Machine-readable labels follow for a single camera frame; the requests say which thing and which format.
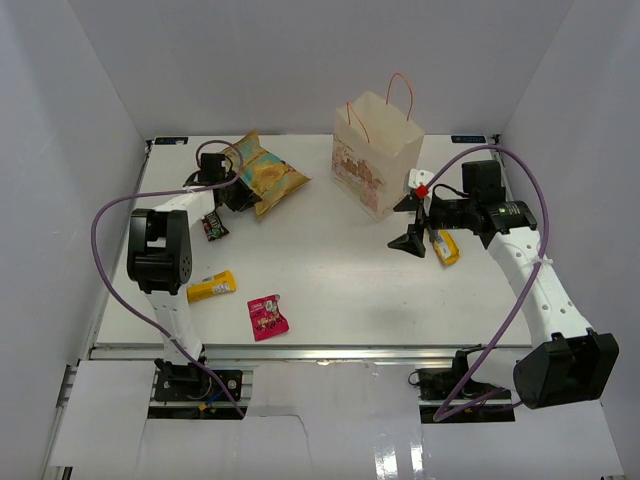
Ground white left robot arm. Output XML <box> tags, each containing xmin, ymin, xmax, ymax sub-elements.
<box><xmin>127</xmin><ymin>147</ymin><xmax>260</xmax><ymax>399</ymax></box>

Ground brown potato chips bag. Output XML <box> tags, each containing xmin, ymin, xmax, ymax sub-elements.
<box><xmin>222</xmin><ymin>130</ymin><xmax>310</xmax><ymax>219</ymax></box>

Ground brown m&m's candy pack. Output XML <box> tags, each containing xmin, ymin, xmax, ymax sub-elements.
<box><xmin>201</xmin><ymin>211</ymin><xmax>229</xmax><ymax>242</ymax></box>

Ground cream paper gift bag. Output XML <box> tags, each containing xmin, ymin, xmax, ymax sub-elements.
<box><xmin>331</xmin><ymin>82</ymin><xmax>425</xmax><ymax>221</ymax></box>

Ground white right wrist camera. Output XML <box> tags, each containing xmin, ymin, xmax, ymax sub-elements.
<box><xmin>405</xmin><ymin>168</ymin><xmax>434</xmax><ymax>199</ymax></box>

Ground yellow snack bar left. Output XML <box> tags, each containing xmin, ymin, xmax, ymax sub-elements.
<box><xmin>187</xmin><ymin>270</ymin><xmax>236</xmax><ymax>303</ymax></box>

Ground red candy pouch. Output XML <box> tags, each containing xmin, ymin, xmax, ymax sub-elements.
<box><xmin>247</xmin><ymin>294</ymin><xmax>289</xmax><ymax>342</ymax></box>

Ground yellow snack bar right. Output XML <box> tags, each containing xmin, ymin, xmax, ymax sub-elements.
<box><xmin>431</xmin><ymin>230</ymin><xmax>460</xmax><ymax>266</ymax></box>

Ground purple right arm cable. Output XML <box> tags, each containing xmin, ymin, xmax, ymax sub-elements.
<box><xmin>418</xmin><ymin>144</ymin><xmax>551</xmax><ymax>425</ymax></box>

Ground yellow snack bar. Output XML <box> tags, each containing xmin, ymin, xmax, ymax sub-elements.
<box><xmin>187</xmin><ymin>270</ymin><xmax>236</xmax><ymax>303</ymax></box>
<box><xmin>431</xmin><ymin>230</ymin><xmax>460</xmax><ymax>266</ymax></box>

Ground aluminium front rail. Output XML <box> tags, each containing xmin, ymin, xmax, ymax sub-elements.
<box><xmin>89</xmin><ymin>344</ymin><xmax>458</xmax><ymax>363</ymax></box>

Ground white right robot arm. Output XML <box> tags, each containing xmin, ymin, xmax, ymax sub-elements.
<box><xmin>388</xmin><ymin>160</ymin><xmax>619</xmax><ymax>409</ymax></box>

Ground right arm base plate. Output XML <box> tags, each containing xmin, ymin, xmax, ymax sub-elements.
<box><xmin>407</xmin><ymin>347</ymin><xmax>516</xmax><ymax>425</ymax></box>

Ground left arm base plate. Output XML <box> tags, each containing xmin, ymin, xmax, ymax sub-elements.
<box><xmin>152</xmin><ymin>359</ymin><xmax>244</xmax><ymax>407</ymax></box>

